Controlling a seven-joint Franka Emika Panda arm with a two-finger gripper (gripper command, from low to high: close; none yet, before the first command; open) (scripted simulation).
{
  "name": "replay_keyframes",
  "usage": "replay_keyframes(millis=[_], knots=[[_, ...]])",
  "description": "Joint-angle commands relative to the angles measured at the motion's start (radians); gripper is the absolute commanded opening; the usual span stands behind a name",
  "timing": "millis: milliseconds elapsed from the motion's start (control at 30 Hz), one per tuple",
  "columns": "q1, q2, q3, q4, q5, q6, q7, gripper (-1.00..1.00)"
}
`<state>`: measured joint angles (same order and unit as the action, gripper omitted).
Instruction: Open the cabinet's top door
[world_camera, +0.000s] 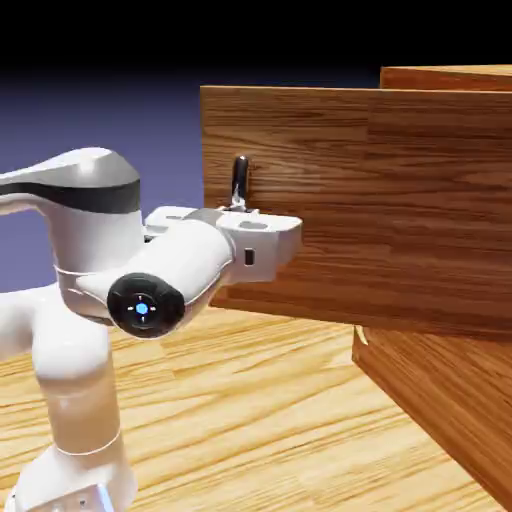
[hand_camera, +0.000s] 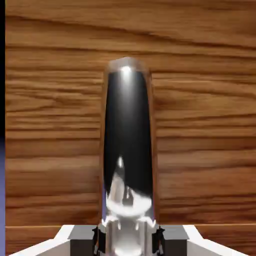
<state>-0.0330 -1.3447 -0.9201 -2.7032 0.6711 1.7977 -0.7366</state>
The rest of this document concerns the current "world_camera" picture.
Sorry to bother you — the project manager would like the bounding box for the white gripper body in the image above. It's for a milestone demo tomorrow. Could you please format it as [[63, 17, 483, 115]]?
[[143, 205, 304, 266]]

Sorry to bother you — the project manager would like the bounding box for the curved metal door handle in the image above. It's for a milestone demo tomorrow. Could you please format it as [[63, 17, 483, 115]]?
[[228, 155, 252, 212]]

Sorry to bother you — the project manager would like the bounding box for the wooden cabinet door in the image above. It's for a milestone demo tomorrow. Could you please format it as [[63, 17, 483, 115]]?
[[199, 84, 512, 344]]

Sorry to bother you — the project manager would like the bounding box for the wooden cabinet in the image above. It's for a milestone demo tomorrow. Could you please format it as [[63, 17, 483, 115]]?
[[351, 64, 512, 512]]

